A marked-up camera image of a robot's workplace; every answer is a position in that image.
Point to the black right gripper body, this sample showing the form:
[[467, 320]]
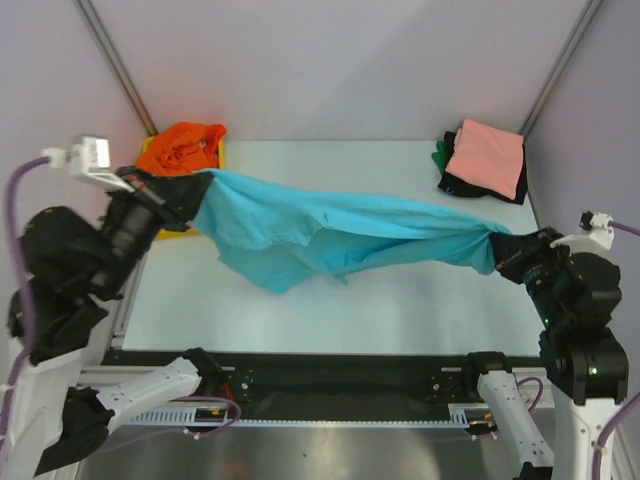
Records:
[[523, 255]]

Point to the orange t shirt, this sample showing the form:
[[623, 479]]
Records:
[[182, 149]]

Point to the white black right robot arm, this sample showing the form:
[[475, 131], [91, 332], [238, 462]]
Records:
[[575, 290]]

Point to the folded green t shirt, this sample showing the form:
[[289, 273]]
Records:
[[440, 156]]

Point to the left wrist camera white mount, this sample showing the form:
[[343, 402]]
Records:
[[87, 160]]

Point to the folded black t shirt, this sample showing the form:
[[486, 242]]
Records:
[[457, 187]]

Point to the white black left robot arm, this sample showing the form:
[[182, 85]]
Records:
[[68, 270]]

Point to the black mounting base plate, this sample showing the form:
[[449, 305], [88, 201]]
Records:
[[281, 385]]

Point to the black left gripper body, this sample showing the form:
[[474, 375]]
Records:
[[137, 221]]

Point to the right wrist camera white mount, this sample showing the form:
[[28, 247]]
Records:
[[596, 235]]

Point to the white slotted cable duct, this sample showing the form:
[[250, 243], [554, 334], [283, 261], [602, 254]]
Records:
[[206, 418]]

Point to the light blue t shirt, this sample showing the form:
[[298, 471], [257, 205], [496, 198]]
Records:
[[278, 237]]

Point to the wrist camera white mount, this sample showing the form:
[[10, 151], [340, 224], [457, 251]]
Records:
[[596, 235], [87, 160]]

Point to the folded pink t shirt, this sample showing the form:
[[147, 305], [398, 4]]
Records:
[[487, 157]]

